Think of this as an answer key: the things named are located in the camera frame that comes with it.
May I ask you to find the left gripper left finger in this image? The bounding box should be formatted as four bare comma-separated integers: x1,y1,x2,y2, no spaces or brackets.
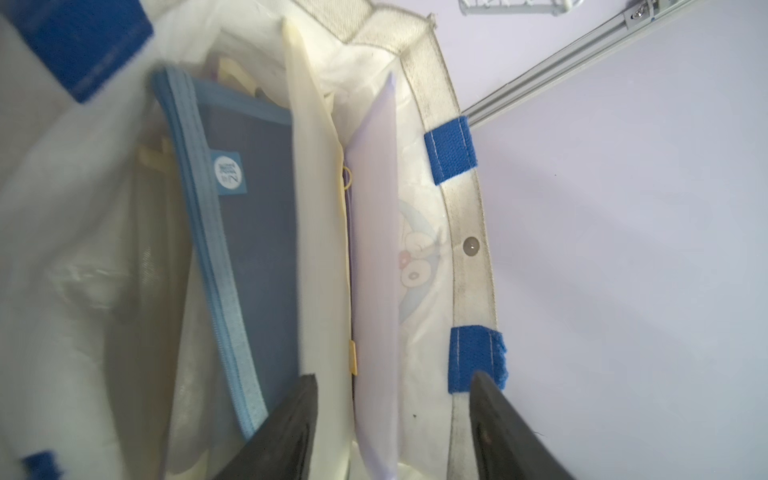
215,374,318,480

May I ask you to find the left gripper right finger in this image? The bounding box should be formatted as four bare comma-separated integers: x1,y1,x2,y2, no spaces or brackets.
469,371,573,480

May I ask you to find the small purple pouch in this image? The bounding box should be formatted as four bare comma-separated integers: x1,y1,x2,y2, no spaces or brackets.
345,77,399,479

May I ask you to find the yellow mesh pouch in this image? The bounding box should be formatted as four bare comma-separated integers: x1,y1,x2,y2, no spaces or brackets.
282,20,354,479

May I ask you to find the dark blue mesh pouch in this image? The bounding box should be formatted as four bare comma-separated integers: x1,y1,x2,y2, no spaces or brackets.
151,66,299,437

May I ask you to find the cream canvas tote bag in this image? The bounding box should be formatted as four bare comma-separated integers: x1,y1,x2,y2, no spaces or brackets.
1,1,507,479

